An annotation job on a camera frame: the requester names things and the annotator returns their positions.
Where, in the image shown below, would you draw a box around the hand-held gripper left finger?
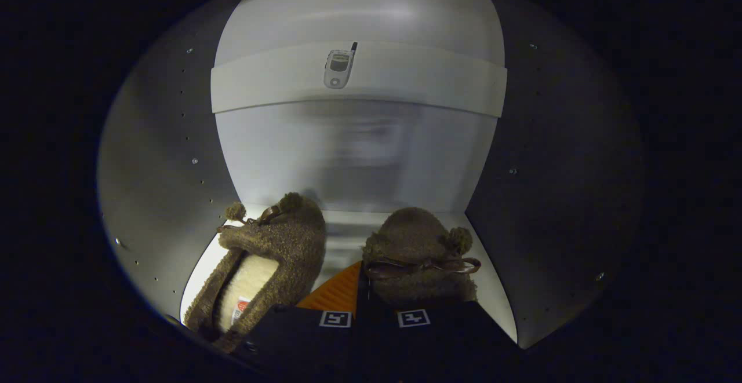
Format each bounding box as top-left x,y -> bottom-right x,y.
243,260 -> 363,383

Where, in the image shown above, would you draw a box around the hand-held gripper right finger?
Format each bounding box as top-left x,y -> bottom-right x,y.
352,267 -> 521,383

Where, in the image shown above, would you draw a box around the brown fuzzy shoe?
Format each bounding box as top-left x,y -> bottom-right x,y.
362,207 -> 482,309
183,192 -> 327,353

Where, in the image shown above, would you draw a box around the grey shoe cabinet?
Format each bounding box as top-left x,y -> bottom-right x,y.
96,0 -> 647,352

